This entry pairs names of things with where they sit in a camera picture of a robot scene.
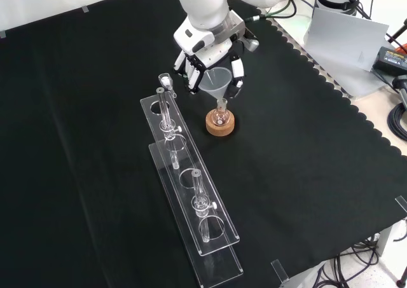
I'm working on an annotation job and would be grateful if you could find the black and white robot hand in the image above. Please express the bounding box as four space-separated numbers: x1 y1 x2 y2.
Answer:
172 20 246 99

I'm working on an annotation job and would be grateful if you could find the translucent plastic funnel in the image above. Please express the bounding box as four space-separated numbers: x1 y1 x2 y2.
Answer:
198 67 231 109

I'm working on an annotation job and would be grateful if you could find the small round-bottom glass flask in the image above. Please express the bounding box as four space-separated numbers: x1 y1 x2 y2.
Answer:
212 97 230 127

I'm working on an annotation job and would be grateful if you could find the clear acrylic funnel stand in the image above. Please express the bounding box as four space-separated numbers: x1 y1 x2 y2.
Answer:
139 87 245 288

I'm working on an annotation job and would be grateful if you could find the black cloth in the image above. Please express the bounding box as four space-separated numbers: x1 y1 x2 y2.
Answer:
0 0 407 288

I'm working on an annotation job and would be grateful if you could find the grey metal mounting plate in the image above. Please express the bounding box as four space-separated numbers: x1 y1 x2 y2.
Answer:
270 14 395 100

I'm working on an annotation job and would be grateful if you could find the black power adapter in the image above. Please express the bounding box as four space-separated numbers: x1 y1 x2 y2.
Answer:
371 45 407 76

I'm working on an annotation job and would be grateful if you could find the cork ring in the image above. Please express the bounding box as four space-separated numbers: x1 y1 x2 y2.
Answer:
205 108 237 137

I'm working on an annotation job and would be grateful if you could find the green cable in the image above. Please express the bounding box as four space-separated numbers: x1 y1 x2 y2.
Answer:
244 0 298 24

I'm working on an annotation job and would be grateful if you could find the coiled black cable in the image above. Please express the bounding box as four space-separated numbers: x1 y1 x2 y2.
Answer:
387 103 407 139

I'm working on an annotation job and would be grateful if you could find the black floor cable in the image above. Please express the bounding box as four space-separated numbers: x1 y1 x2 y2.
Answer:
314 233 382 288

